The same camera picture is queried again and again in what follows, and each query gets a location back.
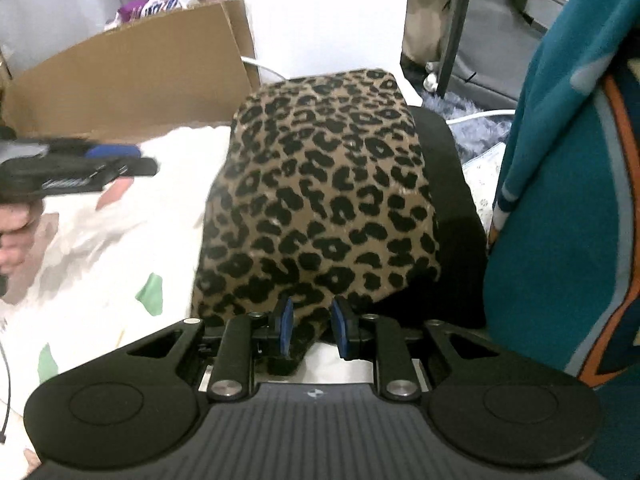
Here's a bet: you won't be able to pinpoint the black metal pole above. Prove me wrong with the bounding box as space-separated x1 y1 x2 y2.
436 0 477 100

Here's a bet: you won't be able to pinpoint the blue-grey fluffy rug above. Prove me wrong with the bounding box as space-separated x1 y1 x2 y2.
419 89 513 162

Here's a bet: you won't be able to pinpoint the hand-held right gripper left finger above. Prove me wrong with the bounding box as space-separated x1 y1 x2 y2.
52 296 296 402

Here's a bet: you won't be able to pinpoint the teal patterned cloth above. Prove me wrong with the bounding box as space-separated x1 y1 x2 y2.
482 0 640 393

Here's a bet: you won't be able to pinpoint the purple snack packet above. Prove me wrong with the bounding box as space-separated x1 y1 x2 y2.
104 0 187 28

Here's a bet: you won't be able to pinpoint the white cable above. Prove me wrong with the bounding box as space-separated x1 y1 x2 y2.
444 109 517 127
156 0 292 82

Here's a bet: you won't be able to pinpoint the brown cardboard sheet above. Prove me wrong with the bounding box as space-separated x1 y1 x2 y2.
2 0 262 137

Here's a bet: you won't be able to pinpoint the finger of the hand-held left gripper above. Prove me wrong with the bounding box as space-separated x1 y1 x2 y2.
47 137 142 161
95 156 160 179

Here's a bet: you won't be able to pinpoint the leopard print shorts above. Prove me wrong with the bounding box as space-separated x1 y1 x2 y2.
191 68 442 377

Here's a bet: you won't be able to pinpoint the folded black clothes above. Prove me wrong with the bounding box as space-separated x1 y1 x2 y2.
372 106 490 332

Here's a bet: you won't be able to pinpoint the person's left hand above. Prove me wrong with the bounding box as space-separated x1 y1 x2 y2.
0 196 48 286

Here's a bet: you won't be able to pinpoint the grey bag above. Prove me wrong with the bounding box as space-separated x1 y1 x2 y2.
445 0 573 112

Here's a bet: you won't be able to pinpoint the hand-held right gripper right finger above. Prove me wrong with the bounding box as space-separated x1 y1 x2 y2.
332 296 573 402

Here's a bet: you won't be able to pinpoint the white printed blanket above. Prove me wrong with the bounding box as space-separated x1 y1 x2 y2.
0 124 391 463

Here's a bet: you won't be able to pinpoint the black cable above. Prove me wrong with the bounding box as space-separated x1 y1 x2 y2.
0 344 15 447

